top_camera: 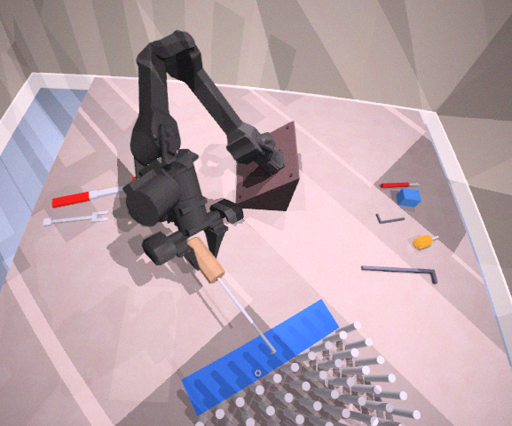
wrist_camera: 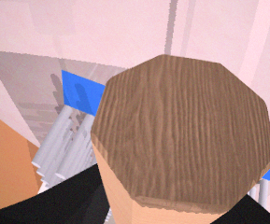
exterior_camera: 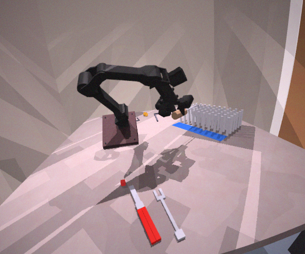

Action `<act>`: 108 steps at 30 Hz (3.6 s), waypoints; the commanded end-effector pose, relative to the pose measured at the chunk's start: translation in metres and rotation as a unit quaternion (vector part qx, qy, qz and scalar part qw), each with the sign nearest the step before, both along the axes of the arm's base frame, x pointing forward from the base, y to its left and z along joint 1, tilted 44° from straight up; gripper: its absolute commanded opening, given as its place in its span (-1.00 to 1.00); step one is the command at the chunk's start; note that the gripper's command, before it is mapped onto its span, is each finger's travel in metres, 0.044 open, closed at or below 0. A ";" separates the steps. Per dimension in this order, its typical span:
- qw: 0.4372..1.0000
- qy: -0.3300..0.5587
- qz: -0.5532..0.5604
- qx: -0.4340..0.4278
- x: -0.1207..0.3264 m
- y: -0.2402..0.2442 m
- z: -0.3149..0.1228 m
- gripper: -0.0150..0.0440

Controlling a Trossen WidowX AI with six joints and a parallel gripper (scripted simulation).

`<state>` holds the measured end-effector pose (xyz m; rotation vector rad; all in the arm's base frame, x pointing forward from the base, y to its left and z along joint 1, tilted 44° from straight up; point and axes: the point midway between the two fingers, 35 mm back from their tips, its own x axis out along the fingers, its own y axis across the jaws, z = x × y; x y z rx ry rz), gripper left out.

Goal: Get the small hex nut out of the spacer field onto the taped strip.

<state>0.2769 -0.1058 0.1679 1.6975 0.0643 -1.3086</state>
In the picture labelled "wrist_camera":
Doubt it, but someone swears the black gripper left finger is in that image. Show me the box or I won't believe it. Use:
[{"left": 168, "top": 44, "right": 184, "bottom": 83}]
[{"left": 0, "top": 163, "right": 109, "bottom": 224}]

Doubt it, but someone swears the blue flat strip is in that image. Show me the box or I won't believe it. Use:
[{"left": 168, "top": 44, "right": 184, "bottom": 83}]
[{"left": 61, "top": 71, "right": 105, "bottom": 116}]

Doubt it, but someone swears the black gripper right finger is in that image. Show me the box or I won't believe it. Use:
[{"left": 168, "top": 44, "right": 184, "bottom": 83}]
[{"left": 209, "top": 194, "right": 270, "bottom": 224}]

